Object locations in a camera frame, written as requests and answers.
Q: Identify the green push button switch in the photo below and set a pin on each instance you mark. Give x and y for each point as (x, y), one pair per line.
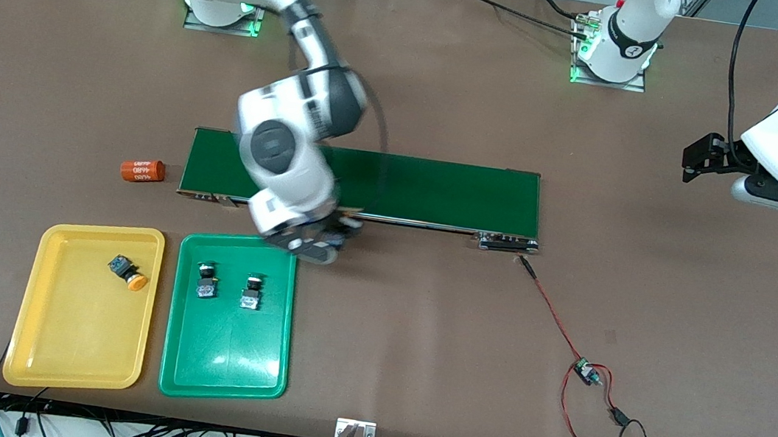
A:
(250, 299)
(206, 290)

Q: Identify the orange 4680 cylinder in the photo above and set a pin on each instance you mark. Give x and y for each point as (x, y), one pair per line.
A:
(142, 171)

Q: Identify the yellow plastic tray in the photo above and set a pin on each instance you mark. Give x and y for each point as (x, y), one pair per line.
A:
(80, 344)

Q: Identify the yellow push button switch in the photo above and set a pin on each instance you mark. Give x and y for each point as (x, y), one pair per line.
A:
(120, 265)

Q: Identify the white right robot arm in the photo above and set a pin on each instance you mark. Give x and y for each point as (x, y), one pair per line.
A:
(285, 154)

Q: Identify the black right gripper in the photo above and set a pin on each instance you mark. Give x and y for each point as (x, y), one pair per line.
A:
(337, 226)

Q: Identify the green conveyor belt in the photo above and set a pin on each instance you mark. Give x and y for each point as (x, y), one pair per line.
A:
(496, 194)

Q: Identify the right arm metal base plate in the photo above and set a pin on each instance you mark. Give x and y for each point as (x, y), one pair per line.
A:
(197, 26)

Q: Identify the small speed controller board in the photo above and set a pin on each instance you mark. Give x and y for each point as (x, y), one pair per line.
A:
(585, 371)

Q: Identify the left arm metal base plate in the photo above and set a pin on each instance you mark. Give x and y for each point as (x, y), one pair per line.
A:
(635, 87)

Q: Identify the green plastic tray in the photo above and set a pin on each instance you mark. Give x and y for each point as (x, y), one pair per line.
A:
(223, 361)

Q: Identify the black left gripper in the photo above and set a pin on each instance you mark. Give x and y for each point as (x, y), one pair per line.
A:
(725, 157)

